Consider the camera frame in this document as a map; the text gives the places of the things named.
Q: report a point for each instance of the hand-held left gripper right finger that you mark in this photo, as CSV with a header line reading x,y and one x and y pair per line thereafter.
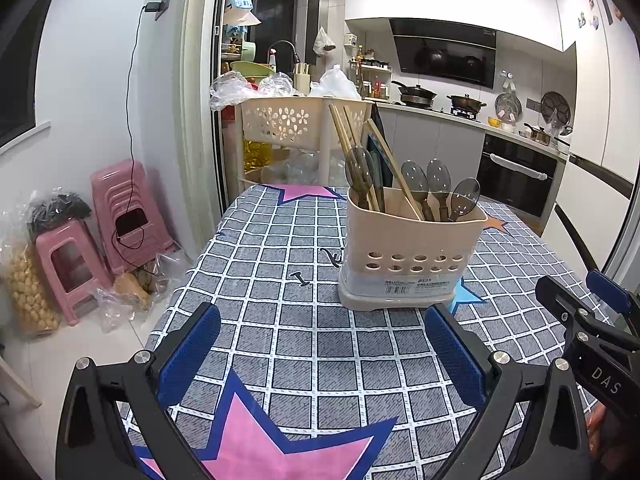
x,y
455,355

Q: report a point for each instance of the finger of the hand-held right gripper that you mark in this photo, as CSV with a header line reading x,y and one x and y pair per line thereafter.
x,y
612,292
565,302

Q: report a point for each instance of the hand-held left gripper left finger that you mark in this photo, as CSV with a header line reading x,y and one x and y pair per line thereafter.
x,y
192,350

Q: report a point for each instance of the beige plastic utensil holder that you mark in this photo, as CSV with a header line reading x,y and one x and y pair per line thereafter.
x,y
400,240

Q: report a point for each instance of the person's right hand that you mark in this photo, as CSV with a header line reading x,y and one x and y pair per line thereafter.
x,y
600,427

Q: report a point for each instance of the grey checked star tablecloth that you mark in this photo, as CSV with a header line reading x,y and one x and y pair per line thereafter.
x,y
280,340

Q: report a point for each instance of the clear plastic bag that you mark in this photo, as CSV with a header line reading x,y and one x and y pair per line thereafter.
x,y
125,290

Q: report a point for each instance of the black built-in oven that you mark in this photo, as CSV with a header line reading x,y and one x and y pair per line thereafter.
x,y
517,180

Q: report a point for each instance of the black smartphone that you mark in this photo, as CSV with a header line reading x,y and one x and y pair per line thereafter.
x,y
131,221

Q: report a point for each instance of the small steel saucepan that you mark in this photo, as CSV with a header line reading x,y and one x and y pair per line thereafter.
x,y
540,135

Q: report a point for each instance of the bag of yellow balls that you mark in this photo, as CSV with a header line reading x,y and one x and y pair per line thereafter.
x,y
30,292

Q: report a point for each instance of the small pink stool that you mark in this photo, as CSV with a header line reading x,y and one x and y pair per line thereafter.
x,y
50,242

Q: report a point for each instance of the stack of pink stools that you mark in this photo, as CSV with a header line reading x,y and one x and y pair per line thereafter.
x,y
117,185

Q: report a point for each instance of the white refrigerator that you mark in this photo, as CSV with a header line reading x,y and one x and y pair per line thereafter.
x,y
600,110

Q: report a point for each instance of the dark round steamer rack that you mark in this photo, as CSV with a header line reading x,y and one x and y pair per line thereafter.
x,y
555,110

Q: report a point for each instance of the yellow bowl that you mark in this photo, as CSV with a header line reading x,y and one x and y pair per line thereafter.
x,y
494,121

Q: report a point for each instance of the black mesh bag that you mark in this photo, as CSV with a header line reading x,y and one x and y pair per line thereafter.
x,y
57,210

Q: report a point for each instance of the black hanging cloth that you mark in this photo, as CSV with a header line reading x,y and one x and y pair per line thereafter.
x,y
387,170

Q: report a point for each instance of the yellow cooking oil bottle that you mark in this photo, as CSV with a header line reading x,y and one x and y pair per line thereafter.
x,y
257,157

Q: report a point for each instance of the grey kitchen cabinet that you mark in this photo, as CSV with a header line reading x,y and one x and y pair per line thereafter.
x,y
435,145

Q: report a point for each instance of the dark cooking pot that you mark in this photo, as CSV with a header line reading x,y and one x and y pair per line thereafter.
x,y
466,102

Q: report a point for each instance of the beige perforated basket cart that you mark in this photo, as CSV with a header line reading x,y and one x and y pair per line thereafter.
x,y
285,120

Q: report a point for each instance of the black wok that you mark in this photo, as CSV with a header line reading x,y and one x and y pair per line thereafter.
x,y
415,94

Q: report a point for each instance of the crumpled clear plastic bags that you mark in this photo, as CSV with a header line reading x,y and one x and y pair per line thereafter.
x,y
240,87

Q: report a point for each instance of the black range hood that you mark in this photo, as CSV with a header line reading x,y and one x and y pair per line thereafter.
x,y
445,52

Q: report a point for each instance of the white spice rack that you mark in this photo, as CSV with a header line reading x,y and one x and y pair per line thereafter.
x,y
372,80

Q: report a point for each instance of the green basin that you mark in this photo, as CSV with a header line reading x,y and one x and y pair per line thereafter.
x,y
250,67

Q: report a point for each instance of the white knife block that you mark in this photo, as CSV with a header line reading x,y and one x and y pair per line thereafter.
x,y
302,79

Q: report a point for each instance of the black kitchen faucet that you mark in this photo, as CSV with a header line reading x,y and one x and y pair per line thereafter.
x,y
285,42

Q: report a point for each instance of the dark window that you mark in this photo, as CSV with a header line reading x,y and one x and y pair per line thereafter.
x,y
17,70

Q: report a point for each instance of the hanging white plastic bag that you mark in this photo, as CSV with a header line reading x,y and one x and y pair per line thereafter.
x,y
324,42

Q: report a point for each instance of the black wall charger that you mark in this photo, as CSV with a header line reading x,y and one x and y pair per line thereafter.
x,y
159,6

